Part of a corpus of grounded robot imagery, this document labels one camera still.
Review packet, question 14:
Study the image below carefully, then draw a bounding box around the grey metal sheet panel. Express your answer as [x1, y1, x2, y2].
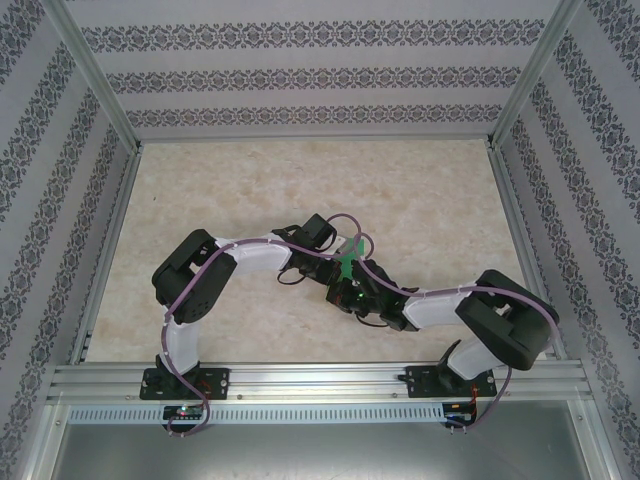
[49, 423, 594, 480]

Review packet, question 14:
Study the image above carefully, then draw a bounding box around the right gripper thin black cable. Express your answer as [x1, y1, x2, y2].
[357, 309, 389, 329]

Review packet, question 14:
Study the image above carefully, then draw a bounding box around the aluminium mounting rail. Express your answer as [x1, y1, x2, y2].
[47, 358, 592, 405]

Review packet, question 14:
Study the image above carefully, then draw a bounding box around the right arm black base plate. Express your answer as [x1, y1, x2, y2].
[405, 364, 497, 400]

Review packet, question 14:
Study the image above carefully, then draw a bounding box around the slotted grey cable duct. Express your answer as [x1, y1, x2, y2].
[67, 402, 447, 425]

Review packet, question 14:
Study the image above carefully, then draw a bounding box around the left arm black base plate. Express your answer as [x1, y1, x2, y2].
[141, 367, 231, 401]

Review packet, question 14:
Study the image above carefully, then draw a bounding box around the aluminium side rail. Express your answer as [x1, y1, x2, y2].
[485, 147, 570, 362]
[68, 147, 145, 365]

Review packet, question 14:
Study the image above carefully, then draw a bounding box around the short aluminium frame post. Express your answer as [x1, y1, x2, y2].
[572, 399, 629, 480]
[12, 399, 69, 480]

